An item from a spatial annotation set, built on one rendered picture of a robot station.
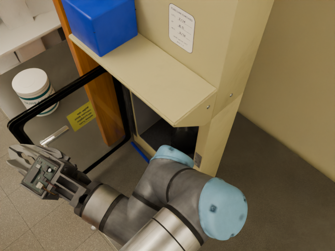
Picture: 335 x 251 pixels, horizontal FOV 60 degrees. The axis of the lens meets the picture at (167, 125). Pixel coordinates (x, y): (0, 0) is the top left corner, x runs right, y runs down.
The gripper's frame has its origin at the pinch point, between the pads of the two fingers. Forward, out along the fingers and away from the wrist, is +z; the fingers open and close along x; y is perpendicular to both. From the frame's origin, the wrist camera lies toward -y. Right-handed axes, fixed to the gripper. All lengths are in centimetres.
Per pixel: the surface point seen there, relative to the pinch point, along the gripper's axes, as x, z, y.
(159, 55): -30.5, -17.2, 4.8
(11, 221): 58, 61, -133
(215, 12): -34.0, -26.5, 19.6
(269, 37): -65, -33, -26
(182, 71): -29.0, -23.2, 5.9
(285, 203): -25, -64, -49
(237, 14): -34.0, -29.7, 21.1
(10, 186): 42, 79, -140
